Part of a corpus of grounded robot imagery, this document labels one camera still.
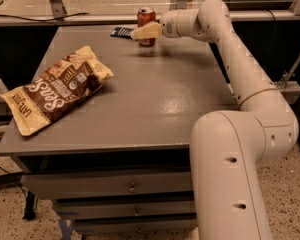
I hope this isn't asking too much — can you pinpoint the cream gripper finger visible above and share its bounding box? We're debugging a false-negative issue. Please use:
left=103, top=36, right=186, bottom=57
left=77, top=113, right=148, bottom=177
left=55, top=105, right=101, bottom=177
left=130, top=22, right=162, bottom=40

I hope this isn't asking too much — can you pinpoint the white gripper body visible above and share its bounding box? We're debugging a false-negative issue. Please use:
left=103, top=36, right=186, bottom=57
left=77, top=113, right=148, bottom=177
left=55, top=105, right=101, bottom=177
left=160, top=10, right=179, bottom=38

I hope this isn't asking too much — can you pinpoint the red coke can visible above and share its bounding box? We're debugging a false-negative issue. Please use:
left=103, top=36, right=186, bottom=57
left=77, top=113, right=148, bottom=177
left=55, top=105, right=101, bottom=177
left=137, top=7, right=156, bottom=47

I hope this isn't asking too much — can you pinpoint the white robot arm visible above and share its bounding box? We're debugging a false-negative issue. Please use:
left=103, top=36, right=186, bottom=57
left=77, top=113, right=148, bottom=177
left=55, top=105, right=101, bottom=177
left=131, top=0, right=299, bottom=240

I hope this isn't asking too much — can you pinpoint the blue rxbar blueberry bar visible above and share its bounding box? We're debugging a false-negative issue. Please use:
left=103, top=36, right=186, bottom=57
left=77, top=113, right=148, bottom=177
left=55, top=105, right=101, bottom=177
left=110, top=27, right=132, bottom=39

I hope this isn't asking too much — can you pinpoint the brown chips bag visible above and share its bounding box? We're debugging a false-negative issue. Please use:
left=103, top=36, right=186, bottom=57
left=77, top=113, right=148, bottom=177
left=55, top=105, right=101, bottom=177
left=1, top=46, right=113, bottom=136

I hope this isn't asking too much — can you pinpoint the grey drawer cabinet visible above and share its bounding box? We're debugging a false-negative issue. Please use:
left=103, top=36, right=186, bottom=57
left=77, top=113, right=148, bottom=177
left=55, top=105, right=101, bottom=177
left=0, top=26, right=237, bottom=225

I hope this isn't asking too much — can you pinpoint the middle grey drawer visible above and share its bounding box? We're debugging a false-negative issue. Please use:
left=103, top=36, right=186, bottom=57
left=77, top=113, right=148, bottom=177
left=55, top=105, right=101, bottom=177
left=53, top=192, right=195, bottom=220

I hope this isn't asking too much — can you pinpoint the grey drawer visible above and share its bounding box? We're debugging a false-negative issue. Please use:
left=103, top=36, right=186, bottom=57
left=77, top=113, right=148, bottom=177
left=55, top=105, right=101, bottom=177
left=73, top=217, right=197, bottom=235
left=21, top=170, right=192, bottom=200
left=53, top=192, right=195, bottom=220

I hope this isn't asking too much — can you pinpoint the top grey drawer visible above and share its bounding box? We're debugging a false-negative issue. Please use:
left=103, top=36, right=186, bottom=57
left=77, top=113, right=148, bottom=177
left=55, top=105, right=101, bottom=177
left=21, top=170, right=192, bottom=200

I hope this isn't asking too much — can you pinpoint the bottom grey drawer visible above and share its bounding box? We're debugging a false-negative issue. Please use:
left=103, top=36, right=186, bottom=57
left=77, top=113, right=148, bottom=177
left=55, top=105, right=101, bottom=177
left=73, top=217, right=197, bottom=235

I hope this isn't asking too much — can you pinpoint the black cable on rail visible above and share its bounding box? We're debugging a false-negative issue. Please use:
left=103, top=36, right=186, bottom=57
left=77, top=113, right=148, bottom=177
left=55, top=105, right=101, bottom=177
left=0, top=12, right=90, bottom=23

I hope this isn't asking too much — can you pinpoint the grey metal rail frame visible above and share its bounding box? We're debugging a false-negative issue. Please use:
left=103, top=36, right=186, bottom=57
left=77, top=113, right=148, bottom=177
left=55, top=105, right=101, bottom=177
left=0, top=0, right=300, bottom=28

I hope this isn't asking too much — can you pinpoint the black floor cable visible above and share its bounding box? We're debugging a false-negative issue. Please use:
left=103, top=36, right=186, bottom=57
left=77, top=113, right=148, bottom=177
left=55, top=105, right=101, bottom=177
left=0, top=155, right=38, bottom=221

